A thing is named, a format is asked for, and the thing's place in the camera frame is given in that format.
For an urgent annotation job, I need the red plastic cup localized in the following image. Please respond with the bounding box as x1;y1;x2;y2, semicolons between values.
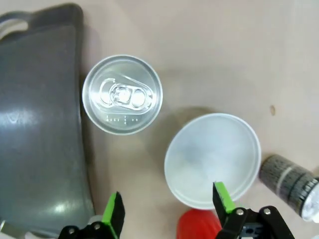
176;208;223;239

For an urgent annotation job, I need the translucent white plastic cup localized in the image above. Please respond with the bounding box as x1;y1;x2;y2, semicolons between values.
164;113;262;209

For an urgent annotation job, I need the grey plastic tray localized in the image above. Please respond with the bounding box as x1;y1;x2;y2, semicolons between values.
0;2;97;238

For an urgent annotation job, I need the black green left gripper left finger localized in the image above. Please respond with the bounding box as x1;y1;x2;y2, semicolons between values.
58;191;126;239

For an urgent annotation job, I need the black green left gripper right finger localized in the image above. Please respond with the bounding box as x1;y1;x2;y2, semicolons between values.
212;181;296;239

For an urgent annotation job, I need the white plate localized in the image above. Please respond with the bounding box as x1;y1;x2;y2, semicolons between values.
0;19;28;40

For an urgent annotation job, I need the silver aluminium drink can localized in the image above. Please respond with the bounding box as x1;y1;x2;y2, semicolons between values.
82;55;163;135

